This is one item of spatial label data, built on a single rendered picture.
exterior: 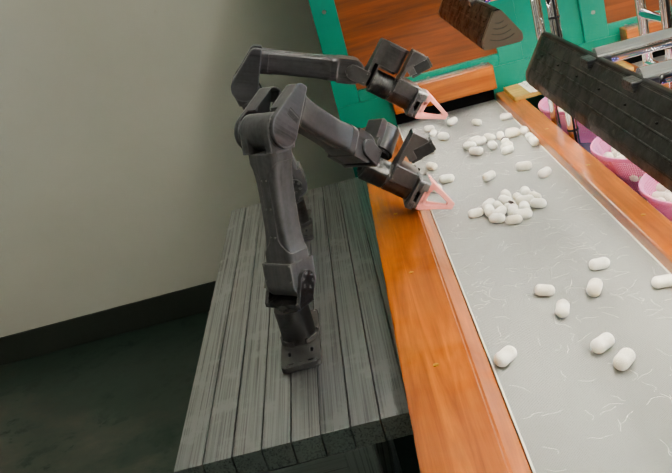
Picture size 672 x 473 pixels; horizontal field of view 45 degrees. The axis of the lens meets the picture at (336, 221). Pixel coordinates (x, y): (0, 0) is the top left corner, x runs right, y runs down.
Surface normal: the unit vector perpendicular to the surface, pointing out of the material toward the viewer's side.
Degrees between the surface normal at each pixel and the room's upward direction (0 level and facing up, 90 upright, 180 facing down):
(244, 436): 0
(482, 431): 0
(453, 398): 0
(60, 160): 90
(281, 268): 79
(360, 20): 90
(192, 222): 90
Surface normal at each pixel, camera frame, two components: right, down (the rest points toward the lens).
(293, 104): 0.79, 0.00
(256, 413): -0.26, -0.91
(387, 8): 0.02, 0.34
